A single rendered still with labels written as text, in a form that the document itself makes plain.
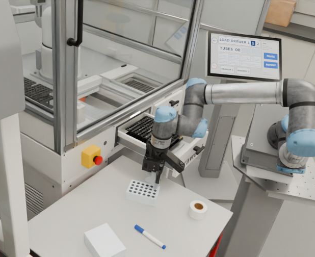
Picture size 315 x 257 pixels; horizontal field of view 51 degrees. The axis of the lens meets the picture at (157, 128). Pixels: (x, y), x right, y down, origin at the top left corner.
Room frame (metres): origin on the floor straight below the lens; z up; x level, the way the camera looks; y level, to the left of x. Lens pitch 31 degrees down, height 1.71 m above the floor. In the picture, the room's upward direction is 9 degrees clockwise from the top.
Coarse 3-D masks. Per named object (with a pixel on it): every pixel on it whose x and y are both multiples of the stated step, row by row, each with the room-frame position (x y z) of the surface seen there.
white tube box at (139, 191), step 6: (132, 180) 1.08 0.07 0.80; (132, 186) 1.04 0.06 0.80; (138, 186) 1.05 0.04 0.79; (144, 186) 1.05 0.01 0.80; (150, 186) 1.06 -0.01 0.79; (126, 192) 1.00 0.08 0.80; (132, 192) 1.00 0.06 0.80; (138, 192) 1.01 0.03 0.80; (144, 192) 1.02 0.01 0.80; (150, 192) 1.03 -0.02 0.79; (156, 192) 1.03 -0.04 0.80; (126, 198) 1.00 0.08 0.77; (132, 198) 1.00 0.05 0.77; (138, 198) 0.99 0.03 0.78; (144, 198) 0.99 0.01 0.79; (150, 198) 0.99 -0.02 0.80; (156, 198) 1.01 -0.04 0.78; (150, 204) 0.99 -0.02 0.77
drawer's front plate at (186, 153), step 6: (198, 138) 1.28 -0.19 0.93; (204, 138) 1.34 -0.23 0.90; (192, 144) 1.23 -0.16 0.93; (198, 144) 1.28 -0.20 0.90; (204, 144) 1.36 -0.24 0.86; (186, 150) 1.17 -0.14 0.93; (192, 150) 1.23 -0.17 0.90; (180, 156) 1.12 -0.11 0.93; (186, 156) 1.17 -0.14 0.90; (192, 156) 1.24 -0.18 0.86; (186, 162) 1.19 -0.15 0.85; (174, 174) 1.11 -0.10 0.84
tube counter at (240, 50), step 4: (236, 48) 2.17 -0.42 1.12; (240, 48) 2.18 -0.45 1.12; (244, 48) 2.19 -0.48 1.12; (248, 48) 2.19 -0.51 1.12; (252, 48) 2.20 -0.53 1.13; (236, 52) 2.15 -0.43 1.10; (240, 52) 2.16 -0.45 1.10; (244, 52) 2.17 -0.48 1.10; (248, 52) 2.18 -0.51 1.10; (252, 52) 2.18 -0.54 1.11; (256, 52) 2.19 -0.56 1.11; (260, 52) 2.20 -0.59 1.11
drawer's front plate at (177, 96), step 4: (176, 92) 1.75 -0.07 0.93; (180, 92) 1.77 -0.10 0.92; (172, 96) 1.68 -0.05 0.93; (176, 96) 1.73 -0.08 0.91; (180, 96) 1.78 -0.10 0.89; (164, 100) 1.61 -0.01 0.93; (168, 100) 1.64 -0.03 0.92; (180, 100) 1.78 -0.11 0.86; (156, 104) 1.56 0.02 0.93; (160, 104) 1.57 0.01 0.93; (164, 104) 1.61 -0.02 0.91; (168, 104) 1.65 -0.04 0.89; (176, 104) 1.74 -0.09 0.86; (156, 108) 1.54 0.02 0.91; (176, 108) 1.75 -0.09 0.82
